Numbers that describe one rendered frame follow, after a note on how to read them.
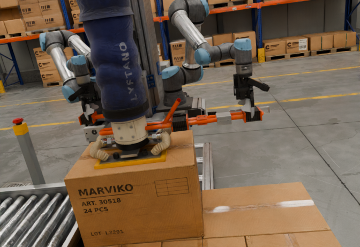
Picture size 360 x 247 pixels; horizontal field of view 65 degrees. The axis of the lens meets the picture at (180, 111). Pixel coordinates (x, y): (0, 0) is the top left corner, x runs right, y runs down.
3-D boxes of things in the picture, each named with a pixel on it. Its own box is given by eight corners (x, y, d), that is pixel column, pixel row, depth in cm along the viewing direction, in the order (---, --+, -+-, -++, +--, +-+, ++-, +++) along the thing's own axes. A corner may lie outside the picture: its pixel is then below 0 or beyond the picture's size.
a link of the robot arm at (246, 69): (250, 61, 134) (254, 64, 126) (250, 70, 135) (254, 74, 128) (234, 63, 134) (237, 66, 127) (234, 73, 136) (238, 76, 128)
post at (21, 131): (51, 240, 229) (12, 126, 197) (55, 234, 235) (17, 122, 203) (59, 240, 228) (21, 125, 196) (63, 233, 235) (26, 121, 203)
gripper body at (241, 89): (234, 96, 140) (232, 72, 136) (251, 94, 139) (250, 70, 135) (236, 101, 132) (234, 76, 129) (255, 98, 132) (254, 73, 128)
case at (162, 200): (84, 248, 141) (62, 179, 128) (105, 199, 179) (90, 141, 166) (204, 236, 138) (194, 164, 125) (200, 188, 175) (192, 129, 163)
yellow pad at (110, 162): (94, 170, 133) (91, 161, 131) (100, 159, 142) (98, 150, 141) (165, 162, 131) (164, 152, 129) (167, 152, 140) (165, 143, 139)
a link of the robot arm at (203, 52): (160, -5, 151) (203, 52, 124) (179, -7, 155) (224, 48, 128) (158, 15, 159) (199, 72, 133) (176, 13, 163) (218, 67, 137)
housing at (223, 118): (217, 126, 137) (216, 117, 135) (216, 121, 143) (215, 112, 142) (232, 124, 136) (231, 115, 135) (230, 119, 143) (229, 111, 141)
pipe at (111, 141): (94, 161, 134) (90, 150, 132) (107, 139, 157) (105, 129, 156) (165, 153, 132) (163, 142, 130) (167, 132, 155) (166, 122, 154)
